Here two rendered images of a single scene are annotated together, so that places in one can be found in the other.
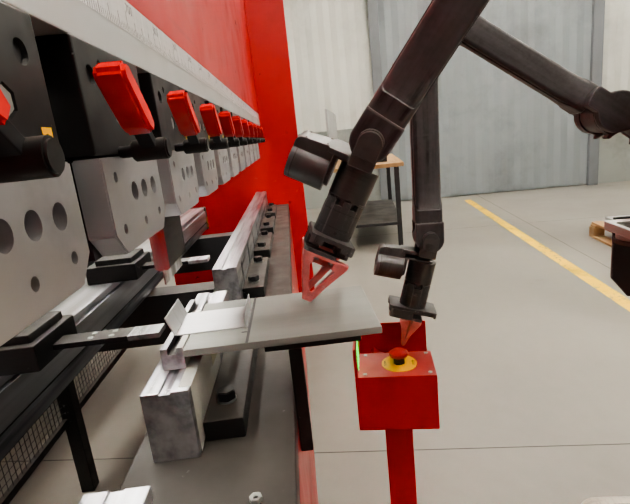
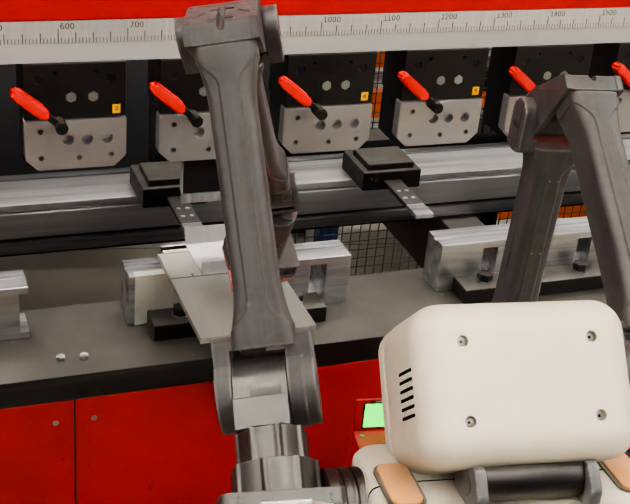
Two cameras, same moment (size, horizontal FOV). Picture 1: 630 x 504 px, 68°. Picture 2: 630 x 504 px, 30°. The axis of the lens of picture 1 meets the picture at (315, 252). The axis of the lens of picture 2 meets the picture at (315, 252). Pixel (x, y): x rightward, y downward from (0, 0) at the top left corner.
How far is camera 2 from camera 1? 164 cm
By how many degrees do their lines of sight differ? 65
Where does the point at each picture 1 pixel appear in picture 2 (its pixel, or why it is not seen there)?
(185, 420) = (127, 295)
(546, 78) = (602, 260)
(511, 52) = (589, 193)
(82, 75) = (27, 83)
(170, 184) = (158, 138)
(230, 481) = (102, 344)
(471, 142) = not seen: outside the picture
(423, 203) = not seen: hidden behind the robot
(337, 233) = not seen: hidden behind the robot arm
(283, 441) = (149, 360)
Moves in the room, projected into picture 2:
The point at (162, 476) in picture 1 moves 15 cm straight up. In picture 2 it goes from (107, 315) to (107, 236)
